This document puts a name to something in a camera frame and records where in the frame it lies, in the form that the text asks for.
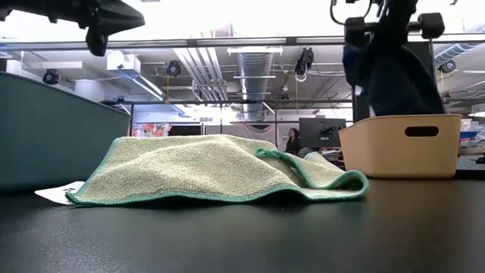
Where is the black background panel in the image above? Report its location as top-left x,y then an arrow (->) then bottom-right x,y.
168,124 -> 202,137

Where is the yellow plastic basket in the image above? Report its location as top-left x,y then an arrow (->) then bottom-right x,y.
338,113 -> 463,180

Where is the navy blue towel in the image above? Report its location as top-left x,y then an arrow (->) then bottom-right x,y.
342,30 -> 446,118

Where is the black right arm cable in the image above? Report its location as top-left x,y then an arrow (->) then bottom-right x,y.
329,0 -> 374,27

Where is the floral patterned cloth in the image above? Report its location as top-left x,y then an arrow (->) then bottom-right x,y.
131,123 -> 172,137

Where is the black computer monitor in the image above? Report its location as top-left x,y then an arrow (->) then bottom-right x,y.
298,117 -> 347,149

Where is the white ceiling air unit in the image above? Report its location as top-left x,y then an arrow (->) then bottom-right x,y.
106,51 -> 142,75

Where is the person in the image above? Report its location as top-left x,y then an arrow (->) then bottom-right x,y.
284,127 -> 303,155

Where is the white round column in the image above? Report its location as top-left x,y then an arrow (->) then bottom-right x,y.
74,78 -> 106,102

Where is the light green towel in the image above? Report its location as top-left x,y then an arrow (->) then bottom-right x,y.
34,134 -> 371,207

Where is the silver ventilation duct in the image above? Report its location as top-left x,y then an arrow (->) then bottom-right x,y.
236,52 -> 274,122

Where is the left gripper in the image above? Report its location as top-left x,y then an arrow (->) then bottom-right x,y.
77,0 -> 146,57

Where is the teal plastic basket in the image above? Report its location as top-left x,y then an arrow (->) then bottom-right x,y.
0,71 -> 132,191

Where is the grey overhead frame beam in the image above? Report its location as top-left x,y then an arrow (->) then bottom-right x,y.
0,33 -> 485,52

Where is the white ceiling light fixture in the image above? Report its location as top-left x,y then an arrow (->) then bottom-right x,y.
227,45 -> 284,57

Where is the black ceiling mounted camera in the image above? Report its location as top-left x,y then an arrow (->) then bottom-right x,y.
42,68 -> 61,86
438,59 -> 457,74
166,60 -> 182,77
294,47 -> 315,83

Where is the spiral ventilation duct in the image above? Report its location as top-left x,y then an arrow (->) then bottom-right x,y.
433,42 -> 485,66

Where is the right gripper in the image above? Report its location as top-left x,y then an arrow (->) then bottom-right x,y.
344,0 -> 446,39

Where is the black partition panel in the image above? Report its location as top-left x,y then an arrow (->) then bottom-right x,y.
351,40 -> 436,123

